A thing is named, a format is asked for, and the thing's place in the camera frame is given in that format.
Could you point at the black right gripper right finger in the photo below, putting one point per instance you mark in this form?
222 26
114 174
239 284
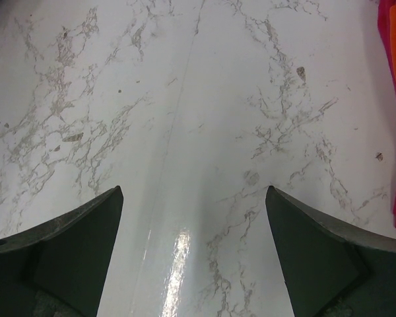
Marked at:
330 267

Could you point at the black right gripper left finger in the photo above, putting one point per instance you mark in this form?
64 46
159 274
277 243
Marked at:
59 268

